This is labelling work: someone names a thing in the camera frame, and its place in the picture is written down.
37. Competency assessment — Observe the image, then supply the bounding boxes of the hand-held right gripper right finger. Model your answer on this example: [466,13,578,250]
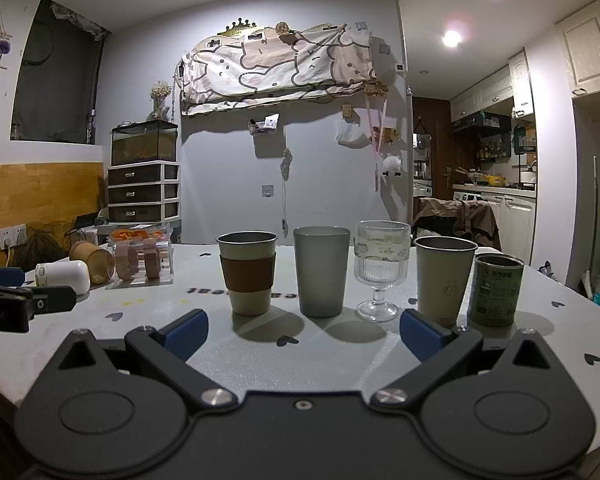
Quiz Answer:
[369,309,557,414]

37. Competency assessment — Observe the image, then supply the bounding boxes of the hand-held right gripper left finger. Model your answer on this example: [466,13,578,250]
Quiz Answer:
[55,309,239,416]

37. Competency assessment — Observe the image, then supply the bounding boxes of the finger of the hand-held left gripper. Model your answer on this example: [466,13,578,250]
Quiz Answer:
[0,266,27,289]
[0,282,77,317]

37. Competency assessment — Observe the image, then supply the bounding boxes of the white cylindrical bottle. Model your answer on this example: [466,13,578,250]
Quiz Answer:
[34,259,91,297]

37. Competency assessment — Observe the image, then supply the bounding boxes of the brown translucent cup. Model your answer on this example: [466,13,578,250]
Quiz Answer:
[69,240,117,286]

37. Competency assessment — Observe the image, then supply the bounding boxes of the beige metal cup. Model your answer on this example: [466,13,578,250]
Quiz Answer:
[413,235,479,329]

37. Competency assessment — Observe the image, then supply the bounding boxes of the metal cup with brown sleeve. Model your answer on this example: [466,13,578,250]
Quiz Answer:
[216,231,279,317]

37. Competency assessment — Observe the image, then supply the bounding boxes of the grey plastic cup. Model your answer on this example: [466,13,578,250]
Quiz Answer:
[293,226,352,319]

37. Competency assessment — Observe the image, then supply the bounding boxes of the dark netted bag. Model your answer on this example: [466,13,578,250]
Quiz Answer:
[17,224,67,267]

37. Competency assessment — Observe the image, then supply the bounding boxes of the ribbed glass goblet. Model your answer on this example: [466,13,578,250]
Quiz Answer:
[354,220,412,323]

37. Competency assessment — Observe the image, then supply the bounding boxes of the green labelled can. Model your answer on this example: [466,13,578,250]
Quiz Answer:
[467,253,525,329]

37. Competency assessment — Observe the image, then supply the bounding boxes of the clear acrylic box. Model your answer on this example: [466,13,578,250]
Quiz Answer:
[106,239,175,287]

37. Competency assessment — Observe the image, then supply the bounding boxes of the orange snack packet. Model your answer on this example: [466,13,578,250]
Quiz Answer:
[107,228,169,244]

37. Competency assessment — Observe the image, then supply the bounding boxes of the chair with brown jacket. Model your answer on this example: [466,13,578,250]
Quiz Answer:
[411,197,502,252]

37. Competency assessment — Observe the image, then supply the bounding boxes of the dark plastic drawer unit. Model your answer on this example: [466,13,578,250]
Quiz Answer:
[106,161,181,224]

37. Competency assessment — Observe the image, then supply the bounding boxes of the glass fish tank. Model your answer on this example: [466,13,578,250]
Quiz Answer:
[110,119,180,166]

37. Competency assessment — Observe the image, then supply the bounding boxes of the dark window cloth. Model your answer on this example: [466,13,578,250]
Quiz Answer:
[10,0,113,146]

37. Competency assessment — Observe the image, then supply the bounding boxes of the white hanging plastic bag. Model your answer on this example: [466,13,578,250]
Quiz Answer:
[335,118,371,150]

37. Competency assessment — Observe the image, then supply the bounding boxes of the dried flower vase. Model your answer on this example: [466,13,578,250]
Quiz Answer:
[149,81,174,122]

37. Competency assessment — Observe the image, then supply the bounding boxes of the printed blanket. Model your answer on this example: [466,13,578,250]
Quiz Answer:
[177,22,382,117]

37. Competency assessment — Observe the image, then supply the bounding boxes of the gold crown decoration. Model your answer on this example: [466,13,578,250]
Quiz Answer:
[217,17,259,39]

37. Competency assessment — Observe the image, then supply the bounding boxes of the white wall socket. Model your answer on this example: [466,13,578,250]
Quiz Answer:
[0,224,29,251]

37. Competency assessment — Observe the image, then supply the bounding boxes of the white kitchen wall cabinets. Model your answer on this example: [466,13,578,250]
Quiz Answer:
[449,47,536,123]

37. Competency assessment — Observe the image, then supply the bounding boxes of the white wall cabinet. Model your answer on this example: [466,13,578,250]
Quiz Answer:
[554,0,600,98]

